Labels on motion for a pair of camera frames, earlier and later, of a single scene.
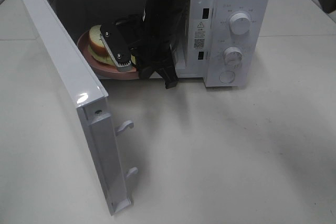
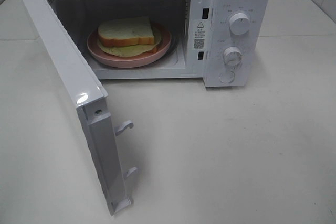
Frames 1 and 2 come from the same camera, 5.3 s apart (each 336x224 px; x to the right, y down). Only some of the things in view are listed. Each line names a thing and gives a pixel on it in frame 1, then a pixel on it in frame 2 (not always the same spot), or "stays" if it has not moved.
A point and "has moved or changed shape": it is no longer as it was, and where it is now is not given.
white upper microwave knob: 240,23 stays
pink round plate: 103,68 has moved or changed shape
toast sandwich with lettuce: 98,49 has moved or changed shape
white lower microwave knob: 232,56 stays
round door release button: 227,76 stays
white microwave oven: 225,36 -> 169,67
